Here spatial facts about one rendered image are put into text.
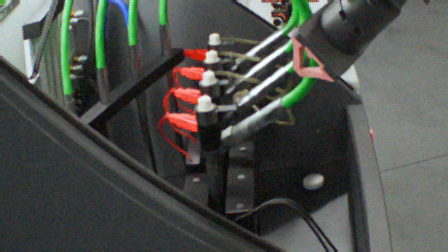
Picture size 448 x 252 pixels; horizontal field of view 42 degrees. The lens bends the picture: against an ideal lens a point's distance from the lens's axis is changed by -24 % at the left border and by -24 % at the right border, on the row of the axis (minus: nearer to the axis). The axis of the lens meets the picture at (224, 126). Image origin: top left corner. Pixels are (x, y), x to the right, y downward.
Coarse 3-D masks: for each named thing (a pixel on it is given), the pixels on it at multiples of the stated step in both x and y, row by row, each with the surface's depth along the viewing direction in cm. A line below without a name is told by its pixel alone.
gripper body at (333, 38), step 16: (336, 0) 68; (320, 16) 72; (336, 16) 68; (304, 32) 70; (320, 32) 71; (336, 32) 69; (352, 32) 67; (320, 48) 70; (336, 48) 71; (352, 48) 70; (336, 64) 70
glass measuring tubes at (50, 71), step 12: (48, 0) 103; (60, 0) 103; (36, 12) 97; (24, 24) 92; (36, 24) 92; (60, 24) 106; (24, 36) 93; (36, 36) 93; (48, 36) 99; (60, 36) 106; (24, 48) 94; (36, 48) 95; (48, 48) 100; (60, 48) 107; (48, 60) 100; (60, 60) 108; (48, 72) 101; (60, 72) 109; (48, 84) 102; (60, 84) 107; (60, 96) 107
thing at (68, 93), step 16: (304, 0) 75; (64, 16) 90; (304, 16) 76; (64, 32) 91; (64, 48) 93; (64, 64) 94; (64, 80) 95; (304, 80) 80; (64, 96) 97; (288, 96) 82; (304, 96) 81
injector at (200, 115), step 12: (216, 108) 97; (204, 120) 97; (216, 120) 98; (204, 132) 98; (216, 132) 98; (204, 144) 99; (216, 144) 99; (204, 156) 100; (216, 156) 100; (216, 168) 101; (216, 180) 102; (216, 192) 102; (216, 204) 103
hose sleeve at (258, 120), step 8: (272, 104) 83; (280, 104) 82; (256, 112) 85; (264, 112) 84; (272, 112) 83; (280, 112) 83; (248, 120) 86; (256, 120) 85; (264, 120) 84; (272, 120) 84; (232, 128) 87; (240, 128) 86; (248, 128) 86; (256, 128) 85; (240, 136) 87
